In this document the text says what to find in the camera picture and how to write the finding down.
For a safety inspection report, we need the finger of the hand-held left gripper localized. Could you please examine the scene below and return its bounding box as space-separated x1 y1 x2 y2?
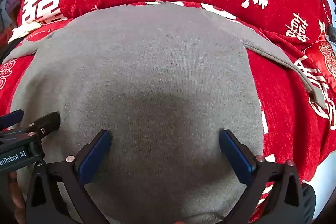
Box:
28 112 62 139
0 109 24 130

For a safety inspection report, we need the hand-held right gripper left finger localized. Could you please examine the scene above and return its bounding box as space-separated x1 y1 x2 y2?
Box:
26 130 112 224

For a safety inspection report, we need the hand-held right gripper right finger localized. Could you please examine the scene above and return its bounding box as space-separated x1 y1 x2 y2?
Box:
219 129 313 224

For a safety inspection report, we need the grey knit sweater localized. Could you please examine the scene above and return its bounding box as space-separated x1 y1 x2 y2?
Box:
2 2 327 224

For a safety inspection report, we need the pile of clothes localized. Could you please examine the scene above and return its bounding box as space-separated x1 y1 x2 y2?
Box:
0 0 21 30

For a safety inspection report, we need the person's left hand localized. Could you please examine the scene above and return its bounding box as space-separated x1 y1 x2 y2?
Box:
9 171 27 224

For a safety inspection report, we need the red printed seat cover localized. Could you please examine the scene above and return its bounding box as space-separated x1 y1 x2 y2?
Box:
0 1 336 223

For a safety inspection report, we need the dark cloth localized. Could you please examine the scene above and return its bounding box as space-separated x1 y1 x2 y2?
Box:
0 42 17 63

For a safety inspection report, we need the cream cloth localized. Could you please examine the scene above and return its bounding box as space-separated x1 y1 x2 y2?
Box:
9 21 43 42

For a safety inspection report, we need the red satin pillow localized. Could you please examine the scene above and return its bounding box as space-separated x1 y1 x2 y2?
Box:
306 30 336 83

